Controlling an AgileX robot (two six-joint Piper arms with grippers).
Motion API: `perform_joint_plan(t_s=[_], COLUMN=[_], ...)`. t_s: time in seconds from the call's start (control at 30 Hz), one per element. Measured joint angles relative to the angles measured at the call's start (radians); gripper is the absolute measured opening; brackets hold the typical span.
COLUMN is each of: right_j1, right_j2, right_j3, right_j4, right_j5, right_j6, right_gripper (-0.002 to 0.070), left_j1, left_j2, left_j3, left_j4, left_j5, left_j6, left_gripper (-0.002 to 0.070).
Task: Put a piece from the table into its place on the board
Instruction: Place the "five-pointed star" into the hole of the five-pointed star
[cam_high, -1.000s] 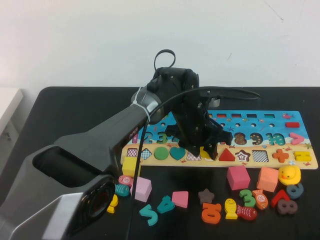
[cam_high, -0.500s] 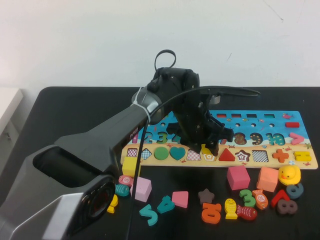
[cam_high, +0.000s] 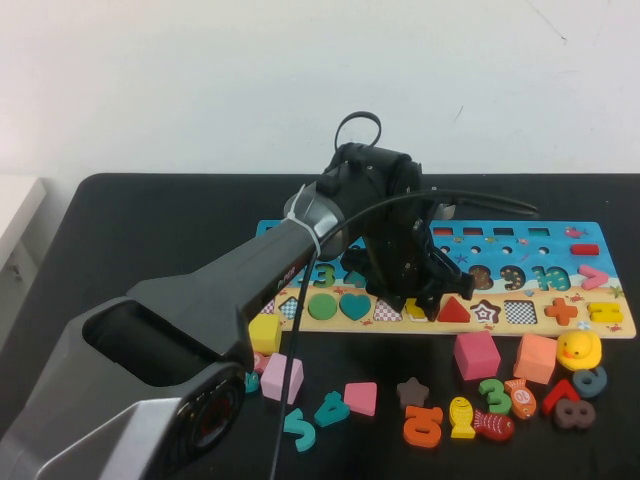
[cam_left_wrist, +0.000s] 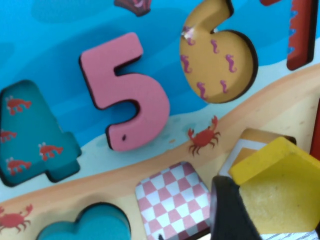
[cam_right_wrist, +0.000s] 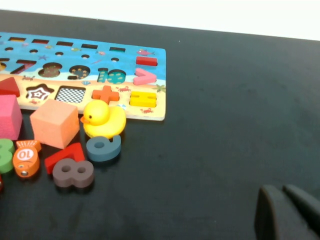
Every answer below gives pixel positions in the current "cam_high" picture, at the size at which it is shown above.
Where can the pink fish with five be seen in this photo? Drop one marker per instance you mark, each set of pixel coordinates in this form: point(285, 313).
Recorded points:
point(261, 361)

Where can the yellow pentagon piece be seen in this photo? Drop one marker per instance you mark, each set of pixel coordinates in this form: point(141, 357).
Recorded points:
point(415, 312)

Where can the grey-blue number nine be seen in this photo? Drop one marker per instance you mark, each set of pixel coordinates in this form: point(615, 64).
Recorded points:
point(599, 378)

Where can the salmon orange cube block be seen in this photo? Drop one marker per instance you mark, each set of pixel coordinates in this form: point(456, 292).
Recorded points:
point(534, 358)

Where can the magenta cube block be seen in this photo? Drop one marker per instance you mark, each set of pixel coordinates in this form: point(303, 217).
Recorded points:
point(476, 356)

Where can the brown star piece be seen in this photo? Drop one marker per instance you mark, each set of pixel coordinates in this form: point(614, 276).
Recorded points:
point(413, 393)

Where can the light pink cube block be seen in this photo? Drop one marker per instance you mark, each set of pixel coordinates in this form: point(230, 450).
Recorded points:
point(272, 380)

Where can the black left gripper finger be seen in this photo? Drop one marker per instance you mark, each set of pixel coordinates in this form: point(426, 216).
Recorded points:
point(400, 302)
point(432, 305)

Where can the orange plus sign piece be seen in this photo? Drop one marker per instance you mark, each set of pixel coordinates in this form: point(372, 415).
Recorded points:
point(561, 311)

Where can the pink trapezoid piece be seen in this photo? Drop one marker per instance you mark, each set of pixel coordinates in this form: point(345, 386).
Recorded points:
point(362, 398)

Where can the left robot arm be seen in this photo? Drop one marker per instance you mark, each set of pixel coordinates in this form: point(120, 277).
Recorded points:
point(200, 295)

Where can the teal number four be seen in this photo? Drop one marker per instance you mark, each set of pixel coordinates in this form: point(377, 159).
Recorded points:
point(334, 411)

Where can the teal heart piece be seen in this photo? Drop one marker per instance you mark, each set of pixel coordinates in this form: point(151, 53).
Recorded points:
point(355, 305)

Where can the red number seven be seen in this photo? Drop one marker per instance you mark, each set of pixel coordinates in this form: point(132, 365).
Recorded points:
point(564, 390)

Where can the white zip tie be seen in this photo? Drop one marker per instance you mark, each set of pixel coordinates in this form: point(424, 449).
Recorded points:
point(307, 230)

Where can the yellow rubber duck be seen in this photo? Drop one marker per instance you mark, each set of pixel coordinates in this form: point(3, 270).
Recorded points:
point(581, 348)

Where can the teal number five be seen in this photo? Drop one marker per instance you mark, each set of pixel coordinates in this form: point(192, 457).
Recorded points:
point(304, 437)

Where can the red triangle piece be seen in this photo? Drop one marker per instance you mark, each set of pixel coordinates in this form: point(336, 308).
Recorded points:
point(456, 313)

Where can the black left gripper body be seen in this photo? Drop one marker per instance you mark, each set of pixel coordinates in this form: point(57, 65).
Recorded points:
point(400, 265)

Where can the yellow cube block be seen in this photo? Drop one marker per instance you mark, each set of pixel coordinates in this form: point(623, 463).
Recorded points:
point(265, 332)

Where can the green number three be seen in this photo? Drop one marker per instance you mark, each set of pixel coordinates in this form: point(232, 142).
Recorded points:
point(502, 401)

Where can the brown number eight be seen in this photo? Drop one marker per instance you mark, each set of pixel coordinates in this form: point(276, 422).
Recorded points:
point(573, 413)

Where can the yellow fish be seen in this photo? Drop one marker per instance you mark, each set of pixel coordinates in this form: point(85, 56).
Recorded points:
point(460, 413)

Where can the orange fish with ten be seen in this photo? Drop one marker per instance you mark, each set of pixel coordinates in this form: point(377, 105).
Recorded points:
point(521, 398)

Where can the wooden number shape puzzle board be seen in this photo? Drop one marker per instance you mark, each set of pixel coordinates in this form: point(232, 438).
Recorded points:
point(525, 260)

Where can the red fish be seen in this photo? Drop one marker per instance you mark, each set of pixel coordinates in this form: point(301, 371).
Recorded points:
point(496, 426)

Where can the teal striped fish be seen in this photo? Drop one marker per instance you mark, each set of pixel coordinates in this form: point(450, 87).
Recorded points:
point(252, 384)

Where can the green circle piece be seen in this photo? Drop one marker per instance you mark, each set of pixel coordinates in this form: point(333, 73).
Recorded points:
point(323, 306)

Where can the pink greater-than sign piece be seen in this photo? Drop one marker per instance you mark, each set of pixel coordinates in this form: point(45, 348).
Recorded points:
point(599, 278)

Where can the orange number ten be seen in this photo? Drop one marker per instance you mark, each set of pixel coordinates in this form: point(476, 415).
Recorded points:
point(411, 431)

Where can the yellow equals sign piece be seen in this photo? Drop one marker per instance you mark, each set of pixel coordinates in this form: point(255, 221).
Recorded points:
point(594, 312)

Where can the red minus sign piece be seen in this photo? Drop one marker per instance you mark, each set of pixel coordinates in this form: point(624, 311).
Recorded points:
point(585, 249)

